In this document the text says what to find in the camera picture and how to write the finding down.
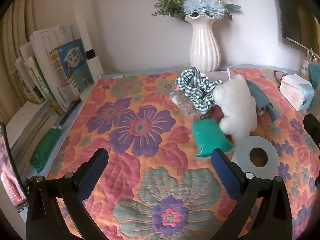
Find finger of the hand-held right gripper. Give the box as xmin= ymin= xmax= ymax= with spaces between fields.
xmin=303 ymin=113 xmax=320 ymax=150

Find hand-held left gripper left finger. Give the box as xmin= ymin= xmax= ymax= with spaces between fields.
xmin=25 ymin=148 xmax=109 ymax=240

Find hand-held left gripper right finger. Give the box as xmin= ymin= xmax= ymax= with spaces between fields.
xmin=211 ymin=148 xmax=293 ymax=240

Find teal bean bag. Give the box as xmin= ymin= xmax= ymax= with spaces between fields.
xmin=192 ymin=119 xmax=235 ymax=158

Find blue-grey cloth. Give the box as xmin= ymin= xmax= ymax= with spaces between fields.
xmin=244 ymin=79 xmax=280 ymax=122

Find white plush toy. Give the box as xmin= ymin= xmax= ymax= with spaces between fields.
xmin=212 ymin=67 xmax=257 ymax=141

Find green gingham scrunchie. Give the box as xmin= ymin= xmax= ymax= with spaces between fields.
xmin=175 ymin=67 xmax=222 ymax=112

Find white and blue tissue pack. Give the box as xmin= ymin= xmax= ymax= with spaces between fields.
xmin=279 ymin=74 xmax=315 ymax=112

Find grey disc with hole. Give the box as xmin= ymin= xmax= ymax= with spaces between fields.
xmin=231 ymin=135 xmax=279 ymax=179

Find green plastic packet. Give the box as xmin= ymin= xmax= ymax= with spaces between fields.
xmin=29 ymin=127 xmax=63 ymax=173

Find teal desk organizer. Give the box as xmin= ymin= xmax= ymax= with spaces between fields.
xmin=301 ymin=47 xmax=320 ymax=90

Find small brown box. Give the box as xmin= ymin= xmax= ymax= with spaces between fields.
xmin=274 ymin=70 xmax=288 ymax=81

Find floral woven blanket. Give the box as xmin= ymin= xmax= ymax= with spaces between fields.
xmin=46 ymin=66 xmax=320 ymax=240

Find clear plastic bag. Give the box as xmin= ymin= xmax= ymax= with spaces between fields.
xmin=170 ymin=90 xmax=213 ymax=122

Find stack of white papers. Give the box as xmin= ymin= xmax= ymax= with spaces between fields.
xmin=5 ymin=100 xmax=60 ymax=175

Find smartphone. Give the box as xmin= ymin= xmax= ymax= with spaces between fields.
xmin=0 ymin=122 xmax=28 ymax=208

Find white box with black clip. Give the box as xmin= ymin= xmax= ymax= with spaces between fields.
xmin=86 ymin=50 xmax=104 ymax=78

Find row of books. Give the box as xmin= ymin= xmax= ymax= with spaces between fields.
xmin=10 ymin=25 xmax=95 ymax=113

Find blue illustrated booklet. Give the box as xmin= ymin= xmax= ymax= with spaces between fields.
xmin=51 ymin=39 xmax=94 ymax=103

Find white ribbed vase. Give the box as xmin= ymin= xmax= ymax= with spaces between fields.
xmin=190 ymin=14 xmax=222 ymax=73

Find blue and white artificial flowers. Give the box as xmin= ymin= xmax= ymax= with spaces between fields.
xmin=140 ymin=0 xmax=242 ymax=22

